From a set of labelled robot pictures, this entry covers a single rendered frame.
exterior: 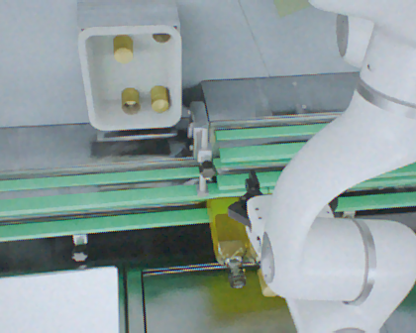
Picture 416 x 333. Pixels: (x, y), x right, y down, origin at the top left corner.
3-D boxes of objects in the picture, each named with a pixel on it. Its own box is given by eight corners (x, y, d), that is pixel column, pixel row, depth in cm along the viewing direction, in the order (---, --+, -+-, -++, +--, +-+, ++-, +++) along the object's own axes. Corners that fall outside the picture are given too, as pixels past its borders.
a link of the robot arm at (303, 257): (439, 69, 50) (367, 262, 61) (292, 57, 48) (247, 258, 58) (495, 113, 43) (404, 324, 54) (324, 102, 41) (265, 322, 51)
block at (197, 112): (185, 136, 121) (189, 160, 116) (186, 100, 114) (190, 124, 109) (203, 135, 121) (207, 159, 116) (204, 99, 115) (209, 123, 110)
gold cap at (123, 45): (111, 34, 106) (112, 48, 103) (131, 33, 107) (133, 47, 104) (114, 51, 109) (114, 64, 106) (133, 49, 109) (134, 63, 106)
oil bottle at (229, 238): (202, 186, 123) (217, 272, 108) (203, 167, 119) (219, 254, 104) (229, 185, 124) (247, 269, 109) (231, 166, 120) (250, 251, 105)
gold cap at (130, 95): (132, 118, 115) (130, 103, 118) (144, 107, 114) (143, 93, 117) (118, 108, 113) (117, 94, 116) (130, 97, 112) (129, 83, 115)
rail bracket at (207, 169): (190, 166, 117) (198, 214, 109) (191, 101, 105) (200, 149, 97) (205, 166, 118) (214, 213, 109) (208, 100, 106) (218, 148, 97)
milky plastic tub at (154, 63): (90, 103, 119) (90, 132, 113) (75, 1, 103) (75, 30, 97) (176, 98, 121) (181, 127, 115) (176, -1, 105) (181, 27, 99)
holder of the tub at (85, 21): (94, 121, 123) (95, 147, 117) (77, 1, 103) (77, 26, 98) (176, 116, 125) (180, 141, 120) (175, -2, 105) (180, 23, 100)
